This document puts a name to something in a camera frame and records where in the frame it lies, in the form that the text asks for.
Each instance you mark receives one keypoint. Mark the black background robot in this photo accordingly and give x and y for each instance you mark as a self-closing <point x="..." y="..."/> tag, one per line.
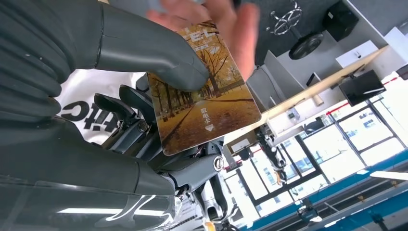
<point x="271" y="153"/>

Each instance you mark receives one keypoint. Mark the white office desk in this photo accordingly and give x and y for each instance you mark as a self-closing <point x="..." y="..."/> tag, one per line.
<point x="318" y="63"/>

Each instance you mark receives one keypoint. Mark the black monitor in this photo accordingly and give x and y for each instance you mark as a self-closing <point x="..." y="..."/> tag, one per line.
<point x="361" y="87"/>

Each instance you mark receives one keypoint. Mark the person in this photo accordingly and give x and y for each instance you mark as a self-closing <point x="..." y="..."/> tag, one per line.
<point x="79" y="89"/>

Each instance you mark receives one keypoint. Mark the black computer tower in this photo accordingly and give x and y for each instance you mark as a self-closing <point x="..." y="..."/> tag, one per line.
<point x="339" y="17"/>

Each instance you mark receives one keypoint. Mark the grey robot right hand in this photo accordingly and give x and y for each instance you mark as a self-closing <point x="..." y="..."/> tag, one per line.
<point x="63" y="178"/>

